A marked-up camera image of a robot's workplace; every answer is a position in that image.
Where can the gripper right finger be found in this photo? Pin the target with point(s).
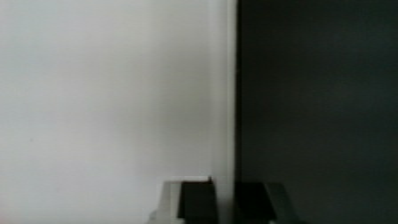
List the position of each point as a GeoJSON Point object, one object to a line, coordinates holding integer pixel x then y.
{"type": "Point", "coordinates": [263, 204]}

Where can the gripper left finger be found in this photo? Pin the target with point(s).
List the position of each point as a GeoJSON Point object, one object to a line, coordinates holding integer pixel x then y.
{"type": "Point", "coordinates": [187, 205]}

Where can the white drawer cabinet frame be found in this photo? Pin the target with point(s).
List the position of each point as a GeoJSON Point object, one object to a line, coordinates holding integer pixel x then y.
{"type": "Point", "coordinates": [116, 106]}

